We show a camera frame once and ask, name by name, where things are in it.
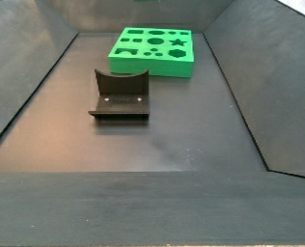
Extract black curved fixture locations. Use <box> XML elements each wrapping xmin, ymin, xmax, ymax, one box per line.
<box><xmin>89</xmin><ymin>69</ymin><xmax>150</xmax><ymax>118</ymax></box>

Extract green shape sorter board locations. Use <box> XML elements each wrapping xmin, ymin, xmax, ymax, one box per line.
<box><xmin>108</xmin><ymin>27</ymin><xmax>195</xmax><ymax>77</ymax></box>

